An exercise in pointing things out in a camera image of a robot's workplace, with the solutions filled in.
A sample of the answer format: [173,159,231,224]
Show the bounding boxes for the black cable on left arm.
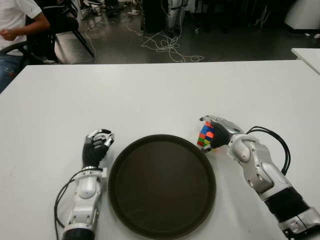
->
[54,171,83,240]

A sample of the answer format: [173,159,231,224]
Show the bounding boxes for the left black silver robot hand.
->
[82,128,116,168]

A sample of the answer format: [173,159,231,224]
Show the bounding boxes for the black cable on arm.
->
[54,171,83,240]
[246,126,291,176]

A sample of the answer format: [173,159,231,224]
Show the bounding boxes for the seated person in white shirt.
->
[0,0,56,93]

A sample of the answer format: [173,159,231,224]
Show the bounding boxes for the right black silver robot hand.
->
[199,114,245,153]

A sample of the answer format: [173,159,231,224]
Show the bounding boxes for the dark brown round plate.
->
[107,134,217,234]

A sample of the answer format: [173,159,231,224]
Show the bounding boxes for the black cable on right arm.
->
[246,126,291,176]

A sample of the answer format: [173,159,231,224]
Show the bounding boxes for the multicoloured Rubik's cube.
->
[196,121,218,153]

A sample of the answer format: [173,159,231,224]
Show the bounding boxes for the thin white floor cable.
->
[84,21,111,61]

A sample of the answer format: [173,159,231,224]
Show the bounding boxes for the black floor cabinet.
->
[142,0,171,34]

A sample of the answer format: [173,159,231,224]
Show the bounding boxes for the black metal-legged chair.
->
[37,0,96,65]

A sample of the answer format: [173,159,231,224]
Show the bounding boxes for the tangled white floor cable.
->
[127,23,206,63]

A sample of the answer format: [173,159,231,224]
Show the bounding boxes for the black office armchair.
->
[0,32,51,67]

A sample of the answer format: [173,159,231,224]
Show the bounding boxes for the silver humanoid robot legs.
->
[167,0,187,33]

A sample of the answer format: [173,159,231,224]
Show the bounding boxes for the white side table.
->
[290,48,320,76]

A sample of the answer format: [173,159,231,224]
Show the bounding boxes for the white cabinet with black base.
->
[283,0,320,35]

